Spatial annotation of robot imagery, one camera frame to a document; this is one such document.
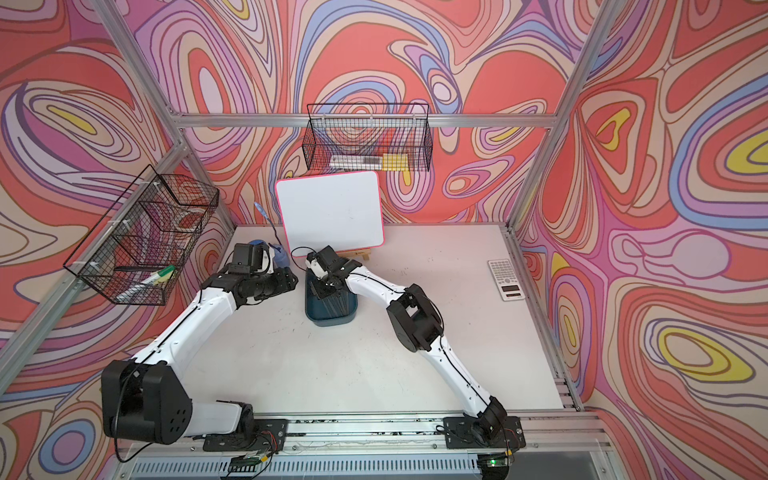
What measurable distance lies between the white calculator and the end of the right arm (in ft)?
1.77

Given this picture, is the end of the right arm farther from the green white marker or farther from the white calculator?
the white calculator

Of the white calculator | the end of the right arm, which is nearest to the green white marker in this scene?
the end of the right arm

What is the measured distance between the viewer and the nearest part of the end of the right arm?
0.78 metres

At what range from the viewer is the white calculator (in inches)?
39.6
